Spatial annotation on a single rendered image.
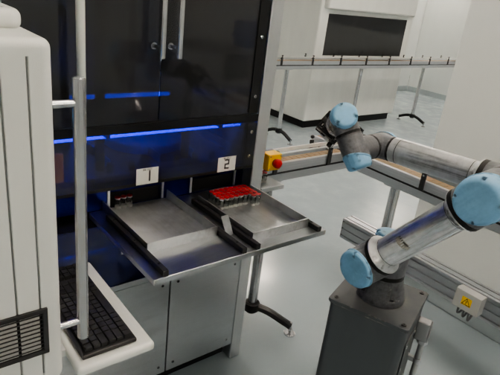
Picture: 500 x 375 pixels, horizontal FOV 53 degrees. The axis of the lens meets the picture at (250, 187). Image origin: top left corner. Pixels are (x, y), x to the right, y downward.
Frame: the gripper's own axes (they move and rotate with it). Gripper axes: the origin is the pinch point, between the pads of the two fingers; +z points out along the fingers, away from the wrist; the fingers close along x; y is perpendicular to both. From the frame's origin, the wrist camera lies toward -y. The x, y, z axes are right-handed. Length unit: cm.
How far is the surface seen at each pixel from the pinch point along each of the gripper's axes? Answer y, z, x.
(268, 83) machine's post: 34.3, 15.6, -2.0
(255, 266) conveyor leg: -12, 81, 57
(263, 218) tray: -0.3, 11.9, 36.7
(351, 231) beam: -37, 101, 9
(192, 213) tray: 19, 4, 53
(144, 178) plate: 39, -3, 55
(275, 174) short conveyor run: 11, 54, 19
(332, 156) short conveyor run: -2, 77, -10
